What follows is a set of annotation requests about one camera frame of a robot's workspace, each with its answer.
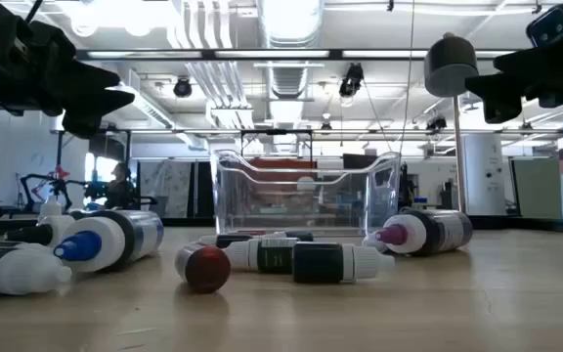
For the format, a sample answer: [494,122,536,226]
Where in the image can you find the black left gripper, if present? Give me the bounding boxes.
[0,0,136,138]

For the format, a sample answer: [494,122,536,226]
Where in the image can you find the large blue food coloring bottle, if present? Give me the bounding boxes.
[53,209,165,274]

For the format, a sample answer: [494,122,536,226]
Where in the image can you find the large purple food coloring bottle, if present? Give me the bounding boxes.
[362,207,474,257]

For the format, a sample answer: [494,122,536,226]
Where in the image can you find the small green food coloring bottle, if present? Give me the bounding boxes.
[221,236,303,275]
[198,233,256,249]

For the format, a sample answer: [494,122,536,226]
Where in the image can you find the small red food coloring bottle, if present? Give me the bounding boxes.
[174,242,233,295]

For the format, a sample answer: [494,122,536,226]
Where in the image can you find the small dark food coloring bottle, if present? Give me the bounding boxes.
[254,229,315,244]

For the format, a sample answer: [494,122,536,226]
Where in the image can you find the small maroon food coloring bottle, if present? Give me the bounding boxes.
[291,241,396,286]

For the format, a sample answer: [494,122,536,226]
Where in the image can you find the black desk lamp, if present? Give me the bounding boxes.
[423,31,507,230]

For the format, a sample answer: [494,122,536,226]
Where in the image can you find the black ceiling spotlight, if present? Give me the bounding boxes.
[172,76,194,99]

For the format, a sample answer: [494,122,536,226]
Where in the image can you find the person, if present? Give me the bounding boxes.
[105,161,139,210]

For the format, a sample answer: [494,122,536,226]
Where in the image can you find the white cylindrical column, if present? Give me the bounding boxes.
[462,132,507,216]

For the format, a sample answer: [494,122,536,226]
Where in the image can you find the grey-green partition panel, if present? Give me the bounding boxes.
[509,155,563,221]

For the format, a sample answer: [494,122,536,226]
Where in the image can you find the grey marbled partition panel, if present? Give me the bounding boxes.
[138,159,194,219]

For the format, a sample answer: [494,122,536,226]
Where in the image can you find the clear plastic bin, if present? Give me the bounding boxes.
[210,149,403,237]

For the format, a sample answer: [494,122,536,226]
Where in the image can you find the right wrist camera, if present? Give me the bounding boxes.
[525,7,563,49]

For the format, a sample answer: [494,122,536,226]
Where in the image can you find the black overhead camera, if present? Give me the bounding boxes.
[338,62,366,99]

